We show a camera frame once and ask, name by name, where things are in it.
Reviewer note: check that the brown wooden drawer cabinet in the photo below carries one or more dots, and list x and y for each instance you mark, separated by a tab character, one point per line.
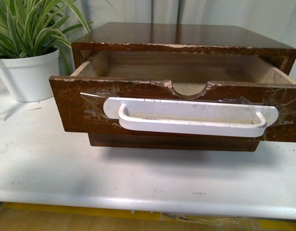
175	38

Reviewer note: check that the wooden drawer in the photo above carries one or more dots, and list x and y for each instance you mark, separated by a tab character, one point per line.
170	142
256	79

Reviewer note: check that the white drawer handle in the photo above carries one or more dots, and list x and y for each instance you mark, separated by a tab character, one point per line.
190	117

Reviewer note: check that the white plant pot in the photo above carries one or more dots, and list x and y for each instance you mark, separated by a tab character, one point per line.
27	79

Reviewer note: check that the green striped potted plant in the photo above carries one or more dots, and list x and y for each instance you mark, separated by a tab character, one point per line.
30	28

